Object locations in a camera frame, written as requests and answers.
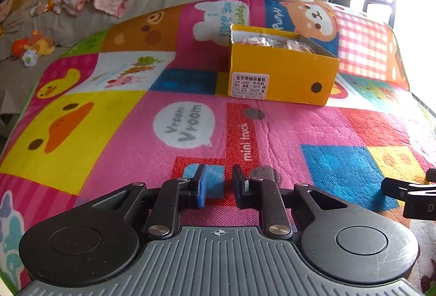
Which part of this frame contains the yellow cardboard box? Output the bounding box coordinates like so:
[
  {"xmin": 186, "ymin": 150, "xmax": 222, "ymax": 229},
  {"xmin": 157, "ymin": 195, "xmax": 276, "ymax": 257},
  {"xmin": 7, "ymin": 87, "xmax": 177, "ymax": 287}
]
[{"xmin": 228, "ymin": 24, "xmax": 339, "ymax": 106}]

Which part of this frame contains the bagged bread with red tag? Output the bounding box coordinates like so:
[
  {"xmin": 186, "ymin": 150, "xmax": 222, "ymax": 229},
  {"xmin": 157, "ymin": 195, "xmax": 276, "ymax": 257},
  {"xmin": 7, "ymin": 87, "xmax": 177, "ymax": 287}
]
[{"xmin": 236, "ymin": 35, "xmax": 314, "ymax": 53}]

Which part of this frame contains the colourful cartoon play mat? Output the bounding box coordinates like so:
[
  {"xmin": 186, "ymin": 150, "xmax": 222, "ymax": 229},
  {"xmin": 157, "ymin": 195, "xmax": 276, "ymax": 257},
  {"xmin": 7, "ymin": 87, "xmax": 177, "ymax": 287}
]
[{"xmin": 1, "ymin": 0, "xmax": 435, "ymax": 295}]

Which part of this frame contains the grey sofa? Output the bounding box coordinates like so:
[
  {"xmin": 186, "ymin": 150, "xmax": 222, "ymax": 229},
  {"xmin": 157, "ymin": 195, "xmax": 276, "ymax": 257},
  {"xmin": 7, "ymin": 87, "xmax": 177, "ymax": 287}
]
[{"xmin": 1, "ymin": 0, "xmax": 205, "ymax": 114}]

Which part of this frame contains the orange plush toy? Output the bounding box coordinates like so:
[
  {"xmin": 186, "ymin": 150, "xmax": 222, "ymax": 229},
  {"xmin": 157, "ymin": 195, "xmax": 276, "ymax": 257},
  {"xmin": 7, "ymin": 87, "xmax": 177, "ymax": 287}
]
[{"xmin": 10, "ymin": 29, "xmax": 55, "ymax": 67}]

